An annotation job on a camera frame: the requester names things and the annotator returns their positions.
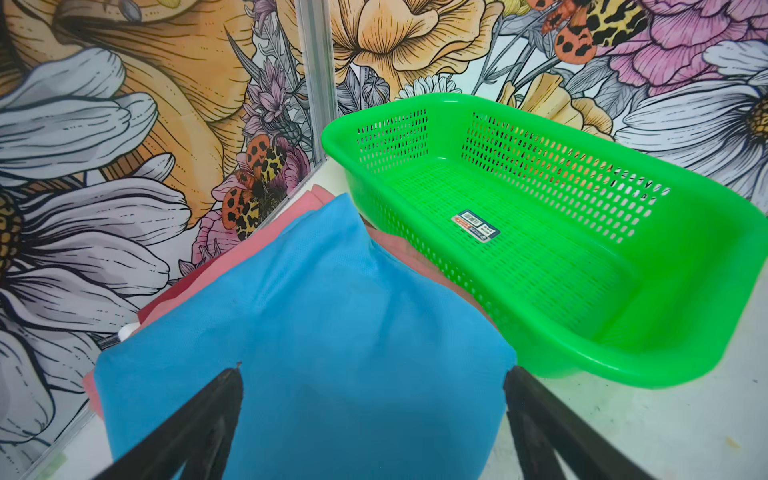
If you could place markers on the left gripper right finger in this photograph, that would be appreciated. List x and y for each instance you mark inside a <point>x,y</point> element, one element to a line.
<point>548,435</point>

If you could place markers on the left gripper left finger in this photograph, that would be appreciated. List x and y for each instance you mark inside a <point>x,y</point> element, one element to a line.
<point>193,443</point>

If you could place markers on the blue t shirt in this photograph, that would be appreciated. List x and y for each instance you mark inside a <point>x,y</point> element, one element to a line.
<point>354,365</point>

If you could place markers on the green plastic basket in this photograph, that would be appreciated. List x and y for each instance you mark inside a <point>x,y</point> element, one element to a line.
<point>609,261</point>

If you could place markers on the small label in basket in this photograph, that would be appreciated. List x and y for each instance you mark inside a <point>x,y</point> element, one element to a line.
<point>476,226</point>

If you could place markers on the folded red t shirt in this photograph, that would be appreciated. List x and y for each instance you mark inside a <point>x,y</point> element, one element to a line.
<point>312,200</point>

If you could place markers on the left aluminium corner post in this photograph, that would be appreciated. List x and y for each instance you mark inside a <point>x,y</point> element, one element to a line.
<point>314,26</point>

